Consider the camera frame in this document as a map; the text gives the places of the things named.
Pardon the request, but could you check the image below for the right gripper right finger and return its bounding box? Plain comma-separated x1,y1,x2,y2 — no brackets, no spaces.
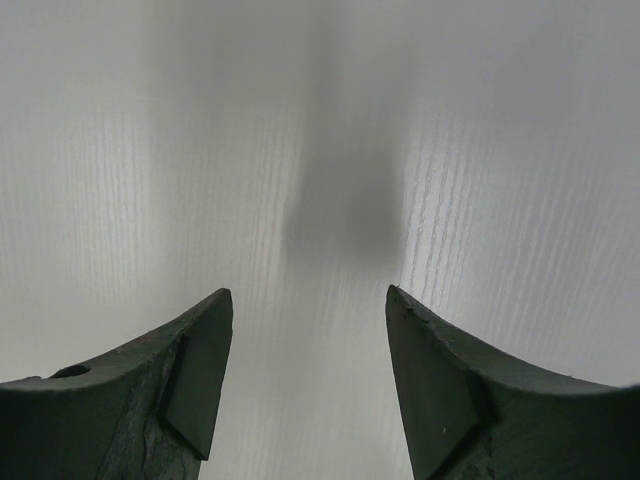
385,286,639,479

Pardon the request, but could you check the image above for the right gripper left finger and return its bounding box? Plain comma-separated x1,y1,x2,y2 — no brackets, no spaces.
1,288,233,479

